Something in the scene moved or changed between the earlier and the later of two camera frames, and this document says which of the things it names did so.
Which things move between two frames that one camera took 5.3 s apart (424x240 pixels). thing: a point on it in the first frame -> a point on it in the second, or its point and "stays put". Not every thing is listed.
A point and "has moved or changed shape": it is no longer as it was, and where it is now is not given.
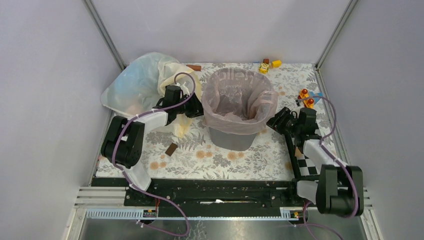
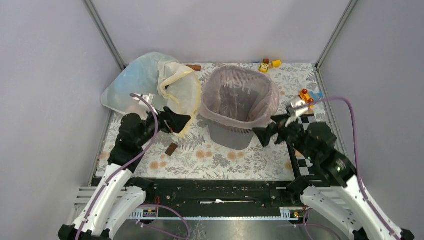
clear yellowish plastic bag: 141,86 stays put
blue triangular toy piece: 319,94 stays put
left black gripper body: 190,108 -> 149,125
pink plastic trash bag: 238,101 has moved or changed shape
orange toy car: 308,103 stays put
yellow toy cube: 276,63 stays put
